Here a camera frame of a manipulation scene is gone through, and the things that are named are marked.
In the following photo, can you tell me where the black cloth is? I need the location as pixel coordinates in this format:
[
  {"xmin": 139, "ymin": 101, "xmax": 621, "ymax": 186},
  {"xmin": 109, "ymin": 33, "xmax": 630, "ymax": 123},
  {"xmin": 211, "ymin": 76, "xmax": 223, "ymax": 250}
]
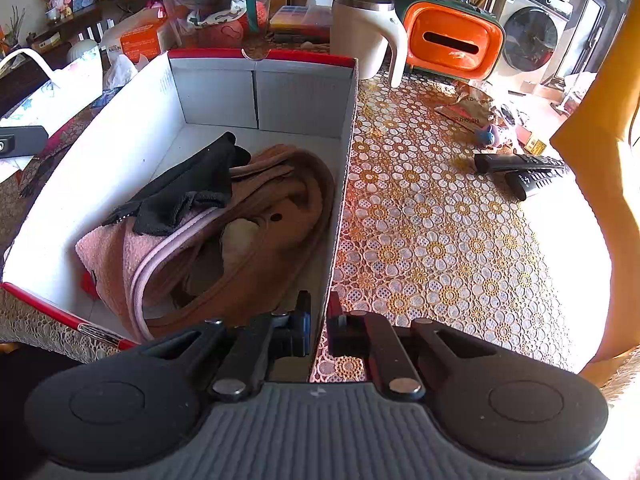
[{"xmin": 102, "ymin": 131, "xmax": 252, "ymax": 237}]

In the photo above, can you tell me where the small cardboard box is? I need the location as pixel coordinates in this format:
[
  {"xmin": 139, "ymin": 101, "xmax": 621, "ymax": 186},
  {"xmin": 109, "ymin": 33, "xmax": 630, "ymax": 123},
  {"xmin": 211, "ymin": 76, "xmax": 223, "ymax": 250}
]
[{"xmin": 30, "ymin": 32, "xmax": 63, "ymax": 51}]

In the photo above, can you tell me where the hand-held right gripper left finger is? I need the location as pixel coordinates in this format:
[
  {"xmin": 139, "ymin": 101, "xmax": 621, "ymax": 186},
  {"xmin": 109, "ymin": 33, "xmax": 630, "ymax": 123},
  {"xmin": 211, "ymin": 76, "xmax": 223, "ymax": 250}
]
[{"xmin": 145, "ymin": 290, "xmax": 313, "ymax": 403}]

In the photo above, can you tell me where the brown fabric bag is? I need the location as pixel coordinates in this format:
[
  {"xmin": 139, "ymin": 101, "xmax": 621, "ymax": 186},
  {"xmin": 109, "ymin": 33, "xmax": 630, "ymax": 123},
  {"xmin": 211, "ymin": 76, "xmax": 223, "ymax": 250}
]
[{"xmin": 145, "ymin": 144, "xmax": 336, "ymax": 341}]

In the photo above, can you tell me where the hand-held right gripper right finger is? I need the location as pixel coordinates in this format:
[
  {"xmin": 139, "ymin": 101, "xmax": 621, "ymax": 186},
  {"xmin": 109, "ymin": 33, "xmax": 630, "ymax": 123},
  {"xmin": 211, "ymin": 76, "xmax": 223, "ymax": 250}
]
[{"xmin": 326, "ymin": 291, "xmax": 496, "ymax": 403}]

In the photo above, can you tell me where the orange white carton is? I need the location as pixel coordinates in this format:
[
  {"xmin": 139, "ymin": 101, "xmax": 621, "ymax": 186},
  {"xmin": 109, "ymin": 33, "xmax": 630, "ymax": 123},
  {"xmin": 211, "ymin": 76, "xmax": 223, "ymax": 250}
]
[{"xmin": 102, "ymin": 12, "xmax": 168, "ymax": 63}]

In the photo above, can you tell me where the crumpled snack packet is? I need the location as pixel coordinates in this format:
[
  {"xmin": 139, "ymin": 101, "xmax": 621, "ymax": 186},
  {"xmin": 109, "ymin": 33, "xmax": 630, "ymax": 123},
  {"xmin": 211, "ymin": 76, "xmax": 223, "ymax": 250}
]
[{"xmin": 434, "ymin": 80, "xmax": 496, "ymax": 133}]

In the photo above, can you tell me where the vase with twigs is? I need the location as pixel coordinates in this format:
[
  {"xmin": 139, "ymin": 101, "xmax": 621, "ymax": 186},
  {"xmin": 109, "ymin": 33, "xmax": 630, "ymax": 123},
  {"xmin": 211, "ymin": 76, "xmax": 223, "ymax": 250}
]
[{"xmin": 5, "ymin": 6, "xmax": 28, "ymax": 53}]

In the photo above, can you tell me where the pink towel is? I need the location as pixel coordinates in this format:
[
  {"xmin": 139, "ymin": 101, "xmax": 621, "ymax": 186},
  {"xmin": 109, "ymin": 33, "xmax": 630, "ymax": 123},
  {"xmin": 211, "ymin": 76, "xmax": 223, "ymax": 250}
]
[{"xmin": 75, "ymin": 207, "xmax": 226, "ymax": 343}]

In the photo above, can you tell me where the white mug steel rim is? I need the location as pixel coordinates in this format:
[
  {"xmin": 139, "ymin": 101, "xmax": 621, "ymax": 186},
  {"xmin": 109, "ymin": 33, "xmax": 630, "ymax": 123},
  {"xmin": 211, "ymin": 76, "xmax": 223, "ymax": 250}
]
[{"xmin": 331, "ymin": 0, "xmax": 408, "ymax": 88}]

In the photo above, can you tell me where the white printed tote bag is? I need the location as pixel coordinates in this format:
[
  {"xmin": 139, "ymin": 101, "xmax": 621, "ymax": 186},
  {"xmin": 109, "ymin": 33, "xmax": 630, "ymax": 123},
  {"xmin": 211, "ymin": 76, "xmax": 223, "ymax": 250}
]
[{"xmin": 0, "ymin": 47, "xmax": 108, "ymax": 131}]

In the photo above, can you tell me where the white plastic wrapper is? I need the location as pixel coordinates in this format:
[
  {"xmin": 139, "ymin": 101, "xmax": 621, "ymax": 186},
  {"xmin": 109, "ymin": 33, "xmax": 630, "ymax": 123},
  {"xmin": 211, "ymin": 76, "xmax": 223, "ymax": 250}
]
[{"xmin": 102, "ymin": 52, "xmax": 150, "ymax": 91}]

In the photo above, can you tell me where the white router with antennas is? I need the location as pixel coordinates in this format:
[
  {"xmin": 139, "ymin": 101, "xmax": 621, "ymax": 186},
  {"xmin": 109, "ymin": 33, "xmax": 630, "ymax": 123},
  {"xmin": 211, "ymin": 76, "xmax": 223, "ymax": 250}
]
[{"xmin": 77, "ymin": 19, "xmax": 116, "ymax": 43}]

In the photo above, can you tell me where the dark wooden sideboard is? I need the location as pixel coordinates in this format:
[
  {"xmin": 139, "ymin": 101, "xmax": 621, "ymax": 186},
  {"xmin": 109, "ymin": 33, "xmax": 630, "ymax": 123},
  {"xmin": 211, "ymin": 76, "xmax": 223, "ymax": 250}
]
[{"xmin": 0, "ymin": 0, "xmax": 151, "ymax": 116}]

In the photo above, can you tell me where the white cardboard box red rim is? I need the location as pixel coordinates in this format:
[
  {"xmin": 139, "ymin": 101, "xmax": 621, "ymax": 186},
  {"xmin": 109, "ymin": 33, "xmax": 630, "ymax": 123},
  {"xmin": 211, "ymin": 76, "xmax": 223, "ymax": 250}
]
[{"xmin": 0, "ymin": 47, "xmax": 360, "ymax": 351}]

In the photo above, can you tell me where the pale green ceramic jar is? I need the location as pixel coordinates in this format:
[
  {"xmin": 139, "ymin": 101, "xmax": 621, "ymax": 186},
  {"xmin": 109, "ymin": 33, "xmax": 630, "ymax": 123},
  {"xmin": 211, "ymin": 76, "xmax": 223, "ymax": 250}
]
[{"xmin": 66, "ymin": 39, "xmax": 103, "ymax": 63}]

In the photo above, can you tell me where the colourful compartment box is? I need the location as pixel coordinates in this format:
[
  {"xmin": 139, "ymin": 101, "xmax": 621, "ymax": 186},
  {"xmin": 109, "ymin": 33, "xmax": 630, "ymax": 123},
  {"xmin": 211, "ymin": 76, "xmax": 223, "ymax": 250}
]
[{"xmin": 269, "ymin": 4, "xmax": 333, "ymax": 43}]

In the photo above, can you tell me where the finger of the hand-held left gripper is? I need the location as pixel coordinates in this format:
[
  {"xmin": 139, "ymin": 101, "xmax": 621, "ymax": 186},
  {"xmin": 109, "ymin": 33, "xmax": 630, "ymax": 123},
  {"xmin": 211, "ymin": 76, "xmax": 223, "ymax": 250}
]
[{"xmin": 0, "ymin": 126, "xmax": 50, "ymax": 159}]

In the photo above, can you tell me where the small blue pink toy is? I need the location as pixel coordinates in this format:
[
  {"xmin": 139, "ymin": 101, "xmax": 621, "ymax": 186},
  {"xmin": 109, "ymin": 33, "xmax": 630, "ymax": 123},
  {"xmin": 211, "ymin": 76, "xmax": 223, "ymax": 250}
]
[{"xmin": 472, "ymin": 124, "xmax": 501, "ymax": 148}]

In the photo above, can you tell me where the orange toy basketball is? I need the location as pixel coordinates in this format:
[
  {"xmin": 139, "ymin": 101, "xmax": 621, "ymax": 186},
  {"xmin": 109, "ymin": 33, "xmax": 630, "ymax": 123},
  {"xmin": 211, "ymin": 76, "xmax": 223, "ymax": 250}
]
[{"xmin": 197, "ymin": 20, "xmax": 246, "ymax": 50}]

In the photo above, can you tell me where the orange green desk organizer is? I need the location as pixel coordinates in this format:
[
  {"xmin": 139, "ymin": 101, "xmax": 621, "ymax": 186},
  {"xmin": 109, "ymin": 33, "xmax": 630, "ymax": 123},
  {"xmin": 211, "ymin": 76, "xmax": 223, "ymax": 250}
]
[{"xmin": 392, "ymin": 0, "xmax": 507, "ymax": 81}]

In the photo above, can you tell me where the red cloth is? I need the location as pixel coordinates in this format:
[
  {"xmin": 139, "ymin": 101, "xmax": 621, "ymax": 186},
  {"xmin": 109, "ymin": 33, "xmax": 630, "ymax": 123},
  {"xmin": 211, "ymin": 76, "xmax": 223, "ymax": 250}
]
[{"xmin": 80, "ymin": 269, "xmax": 99, "ymax": 302}]

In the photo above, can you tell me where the yellow fabric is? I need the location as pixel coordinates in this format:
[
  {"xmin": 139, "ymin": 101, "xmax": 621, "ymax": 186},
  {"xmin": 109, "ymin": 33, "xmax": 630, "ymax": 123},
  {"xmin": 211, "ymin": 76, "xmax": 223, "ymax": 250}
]
[{"xmin": 550, "ymin": 0, "xmax": 640, "ymax": 376}]

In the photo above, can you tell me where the washing machine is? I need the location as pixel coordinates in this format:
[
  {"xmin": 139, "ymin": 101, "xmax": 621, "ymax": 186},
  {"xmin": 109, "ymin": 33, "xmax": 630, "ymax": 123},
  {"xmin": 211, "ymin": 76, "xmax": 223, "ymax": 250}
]
[{"xmin": 492, "ymin": 0, "xmax": 575, "ymax": 96}]

